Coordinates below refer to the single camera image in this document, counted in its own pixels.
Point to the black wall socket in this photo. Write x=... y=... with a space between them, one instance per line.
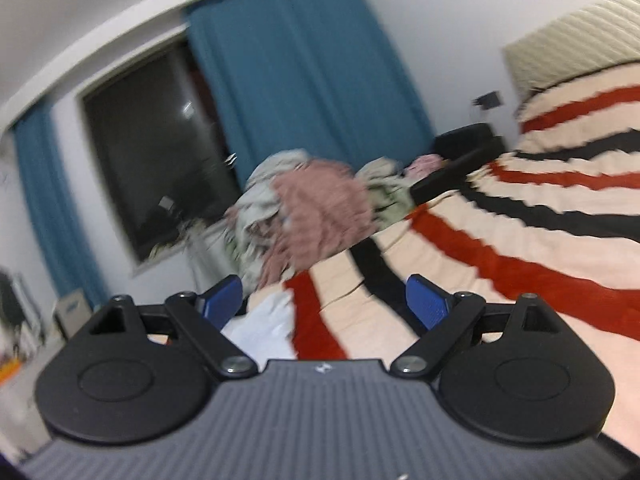
x=489 y=100

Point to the wide blue curtain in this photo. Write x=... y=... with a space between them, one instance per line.
x=300 y=60

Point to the grey hoodie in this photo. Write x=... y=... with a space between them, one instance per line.
x=250 y=200

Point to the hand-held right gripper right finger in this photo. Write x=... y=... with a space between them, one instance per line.
x=425 y=305

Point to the pink fleece blanket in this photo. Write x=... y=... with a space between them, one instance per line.
x=320 y=210

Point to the small pink cloth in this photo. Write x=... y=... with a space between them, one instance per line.
x=425 y=165

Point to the narrow blue curtain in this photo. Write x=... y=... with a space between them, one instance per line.
x=50 y=200

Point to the black armchair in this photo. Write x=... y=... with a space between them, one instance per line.
x=465 y=140

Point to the grey black chair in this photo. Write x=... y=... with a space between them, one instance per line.
x=72 y=310

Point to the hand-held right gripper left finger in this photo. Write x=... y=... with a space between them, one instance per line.
x=223 y=301

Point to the white dressing table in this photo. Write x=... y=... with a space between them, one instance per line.
x=25 y=400

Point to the cream ribbed headboard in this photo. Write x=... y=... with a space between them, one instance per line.
x=575 y=40

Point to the pale green cloth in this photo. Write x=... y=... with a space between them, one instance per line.
x=385 y=195

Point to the dark window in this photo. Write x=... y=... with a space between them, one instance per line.
x=150 y=150

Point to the red black cream striped blanket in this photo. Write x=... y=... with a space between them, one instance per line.
x=550 y=235

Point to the white t-shirt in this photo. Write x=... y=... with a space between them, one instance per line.
x=265 y=330

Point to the wavy vanity mirror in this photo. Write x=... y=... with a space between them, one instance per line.
x=11 y=300

